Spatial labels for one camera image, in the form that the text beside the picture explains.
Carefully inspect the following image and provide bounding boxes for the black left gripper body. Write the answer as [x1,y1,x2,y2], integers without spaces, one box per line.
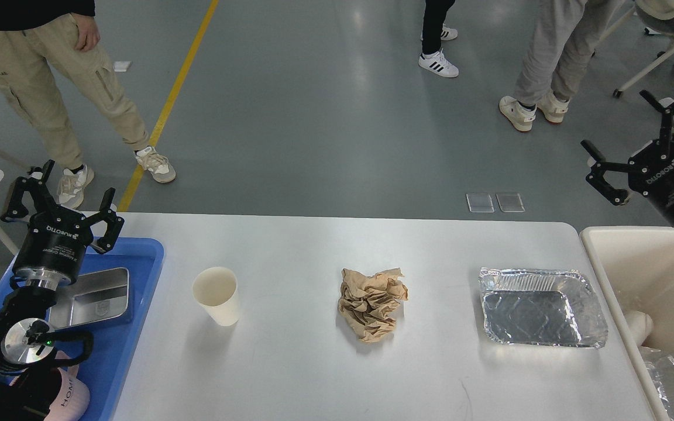
[12,212,93,285]

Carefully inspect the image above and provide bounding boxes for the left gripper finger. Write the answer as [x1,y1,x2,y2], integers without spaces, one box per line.
[82,188,124,254]
[1,160,57,224]

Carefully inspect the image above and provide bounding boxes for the metal rectangular tin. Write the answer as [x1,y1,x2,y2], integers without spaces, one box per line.
[46,267,133,330]

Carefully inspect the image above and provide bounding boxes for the cream paper cup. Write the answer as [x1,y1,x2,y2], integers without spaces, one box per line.
[192,267,240,327]

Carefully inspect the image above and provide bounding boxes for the aluminium foil tray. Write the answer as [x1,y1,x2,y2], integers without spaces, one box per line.
[479,267,609,348]

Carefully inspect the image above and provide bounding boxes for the pink mug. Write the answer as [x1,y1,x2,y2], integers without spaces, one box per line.
[9,364,90,420]

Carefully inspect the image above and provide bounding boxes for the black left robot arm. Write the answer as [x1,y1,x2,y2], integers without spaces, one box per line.
[0,160,123,420]

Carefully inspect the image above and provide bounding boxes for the white office chair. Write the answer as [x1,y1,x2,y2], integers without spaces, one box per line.
[600,1,674,98]

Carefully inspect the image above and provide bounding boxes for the clear floor plate right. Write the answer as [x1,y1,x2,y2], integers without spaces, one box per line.
[496,192,526,213]

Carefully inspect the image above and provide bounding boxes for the clear floor plate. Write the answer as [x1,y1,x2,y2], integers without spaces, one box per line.
[466,192,495,213]
[496,192,526,213]

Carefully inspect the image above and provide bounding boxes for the cream plastic bin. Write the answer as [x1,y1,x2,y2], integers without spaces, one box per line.
[580,226,674,420]

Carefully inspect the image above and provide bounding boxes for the blue plastic tray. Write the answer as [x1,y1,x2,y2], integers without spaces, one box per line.
[0,235,165,421]

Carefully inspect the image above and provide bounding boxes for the clear floor plate left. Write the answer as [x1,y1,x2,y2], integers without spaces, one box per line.
[466,192,495,213]

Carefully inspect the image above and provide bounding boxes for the person in grey trousers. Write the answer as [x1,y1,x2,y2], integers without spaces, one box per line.
[498,1,623,132]

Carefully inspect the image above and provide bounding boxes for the person in beige trousers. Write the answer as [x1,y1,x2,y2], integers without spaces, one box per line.
[0,1,176,209]

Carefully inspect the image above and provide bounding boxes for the person in black trousers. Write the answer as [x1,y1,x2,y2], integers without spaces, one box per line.
[419,1,459,79]

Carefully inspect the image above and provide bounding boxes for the foil tray inside bin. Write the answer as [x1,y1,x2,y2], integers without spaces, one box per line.
[639,346,674,420]

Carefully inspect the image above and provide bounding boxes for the crumpled brown paper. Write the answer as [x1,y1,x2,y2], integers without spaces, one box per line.
[338,267,408,343]

